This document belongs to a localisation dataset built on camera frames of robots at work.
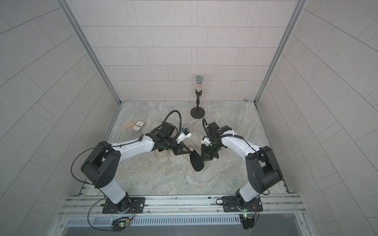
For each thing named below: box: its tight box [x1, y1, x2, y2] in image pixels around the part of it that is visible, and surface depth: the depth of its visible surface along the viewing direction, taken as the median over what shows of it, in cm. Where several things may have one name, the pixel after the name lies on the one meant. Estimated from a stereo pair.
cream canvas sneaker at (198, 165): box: [188, 147, 207, 175], surface depth 80 cm
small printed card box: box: [131, 119, 147, 133], surface depth 101 cm
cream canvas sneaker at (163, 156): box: [155, 148, 171, 163], surface depth 84 cm
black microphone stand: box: [190, 74, 206, 119], surface depth 104 cm
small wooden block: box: [124, 121, 135, 130], surface depth 103 cm
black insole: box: [189, 149, 205, 172], surface depth 80 cm
